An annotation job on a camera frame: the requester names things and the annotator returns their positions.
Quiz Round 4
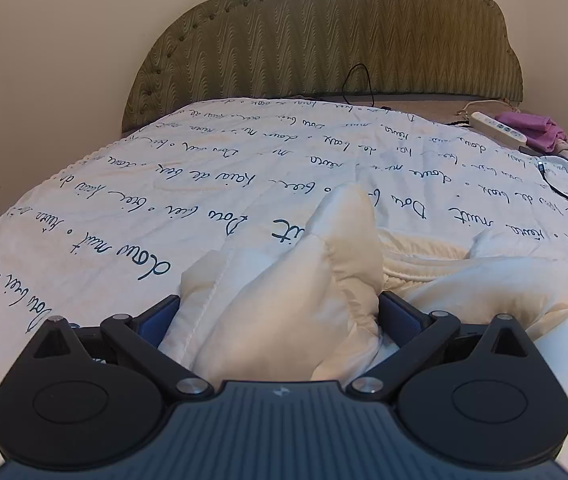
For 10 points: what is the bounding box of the white remote control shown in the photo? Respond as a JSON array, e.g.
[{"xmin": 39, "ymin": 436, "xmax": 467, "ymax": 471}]
[{"xmin": 468, "ymin": 112, "xmax": 527, "ymax": 150}]

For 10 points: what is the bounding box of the cream puffer jacket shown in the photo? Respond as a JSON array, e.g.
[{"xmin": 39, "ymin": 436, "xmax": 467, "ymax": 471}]
[{"xmin": 157, "ymin": 182, "xmax": 568, "ymax": 480}]

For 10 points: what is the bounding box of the green upholstered headboard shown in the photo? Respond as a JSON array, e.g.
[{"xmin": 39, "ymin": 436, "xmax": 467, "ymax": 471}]
[{"xmin": 121, "ymin": 0, "xmax": 524, "ymax": 132}]

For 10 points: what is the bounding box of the white script-print bed quilt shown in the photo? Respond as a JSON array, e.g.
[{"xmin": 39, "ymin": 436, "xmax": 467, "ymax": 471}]
[{"xmin": 0, "ymin": 96, "xmax": 568, "ymax": 480}]

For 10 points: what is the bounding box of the purple garment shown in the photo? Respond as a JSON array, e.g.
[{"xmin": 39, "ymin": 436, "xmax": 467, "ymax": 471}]
[{"xmin": 496, "ymin": 112, "xmax": 567, "ymax": 154}]

